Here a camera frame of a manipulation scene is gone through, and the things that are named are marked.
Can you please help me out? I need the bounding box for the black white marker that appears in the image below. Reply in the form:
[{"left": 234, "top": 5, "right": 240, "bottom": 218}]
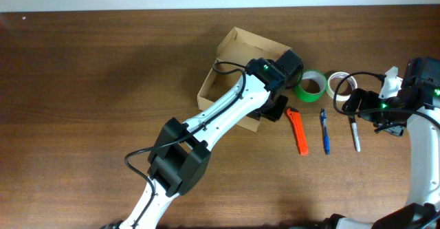
[{"left": 349, "top": 117, "right": 361, "bottom": 152}]

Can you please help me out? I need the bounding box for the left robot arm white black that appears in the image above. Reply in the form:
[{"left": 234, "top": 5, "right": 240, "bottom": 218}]
[{"left": 107, "top": 58, "right": 304, "bottom": 228}]

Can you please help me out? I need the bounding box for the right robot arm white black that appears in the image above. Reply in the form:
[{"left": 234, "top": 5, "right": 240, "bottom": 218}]
[{"left": 317, "top": 57, "right": 439, "bottom": 228}]

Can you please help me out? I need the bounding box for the green tape roll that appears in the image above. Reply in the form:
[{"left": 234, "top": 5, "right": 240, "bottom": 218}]
[{"left": 294, "top": 69, "right": 327, "bottom": 102}]

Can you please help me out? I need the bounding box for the orange utility knife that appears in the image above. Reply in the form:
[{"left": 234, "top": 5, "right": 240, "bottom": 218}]
[{"left": 286, "top": 107, "right": 309, "bottom": 156}]

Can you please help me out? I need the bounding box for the cream masking tape roll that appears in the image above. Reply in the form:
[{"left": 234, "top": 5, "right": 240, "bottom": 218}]
[{"left": 326, "top": 72, "right": 358, "bottom": 102}]

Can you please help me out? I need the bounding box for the brown cardboard box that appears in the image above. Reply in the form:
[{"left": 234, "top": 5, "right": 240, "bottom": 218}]
[{"left": 197, "top": 28, "right": 303, "bottom": 132}]

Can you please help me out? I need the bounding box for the blue pen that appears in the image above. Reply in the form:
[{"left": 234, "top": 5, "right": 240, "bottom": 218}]
[{"left": 320, "top": 109, "right": 330, "bottom": 155}]

